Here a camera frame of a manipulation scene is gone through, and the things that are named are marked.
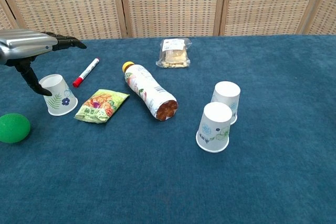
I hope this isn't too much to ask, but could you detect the clear cracker packet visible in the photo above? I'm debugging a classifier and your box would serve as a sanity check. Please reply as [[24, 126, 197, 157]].
[[155, 38, 192, 69]]

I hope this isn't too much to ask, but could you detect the green rubber ball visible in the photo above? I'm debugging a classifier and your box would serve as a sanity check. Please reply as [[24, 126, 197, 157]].
[[0, 113, 32, 144]]

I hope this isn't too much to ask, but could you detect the white cup, blue flower print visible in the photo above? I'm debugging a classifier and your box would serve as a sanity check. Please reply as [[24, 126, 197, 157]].
[[211, 81, 242, 126]]

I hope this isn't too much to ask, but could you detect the red and white marker pen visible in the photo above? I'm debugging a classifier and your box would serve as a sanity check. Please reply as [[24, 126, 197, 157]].
[[72, 58, 100, 88]]

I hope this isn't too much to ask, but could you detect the white cup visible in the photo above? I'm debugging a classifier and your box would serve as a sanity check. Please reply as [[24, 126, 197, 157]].
[[211, 81, 242, 126], [38, 74, 79, 116], [195, 101, 233, 154]]

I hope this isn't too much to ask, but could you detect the yellow-capped tea bottle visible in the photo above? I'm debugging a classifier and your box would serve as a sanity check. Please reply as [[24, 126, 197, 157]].
[[122, 61, 179, 122]]

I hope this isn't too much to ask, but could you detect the green snack bag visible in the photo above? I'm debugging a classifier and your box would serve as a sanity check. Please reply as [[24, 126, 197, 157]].
[[74, 89, 131, 125]]

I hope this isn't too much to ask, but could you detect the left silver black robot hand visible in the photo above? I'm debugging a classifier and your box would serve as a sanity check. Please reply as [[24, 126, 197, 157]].
[[0, 29, 88, 97]]

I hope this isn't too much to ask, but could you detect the woven rattan screen panel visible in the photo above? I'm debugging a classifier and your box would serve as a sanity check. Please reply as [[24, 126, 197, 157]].
[[0, 0, 128, 40], [296, 0, 336, 35], [0, 0, 16, 31], [219, 0, 329, 37], [117, 0, 227, 38]]

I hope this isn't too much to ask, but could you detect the blue table cloth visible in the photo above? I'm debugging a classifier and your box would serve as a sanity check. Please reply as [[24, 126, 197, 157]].
[[0, 34, 336, 224]]

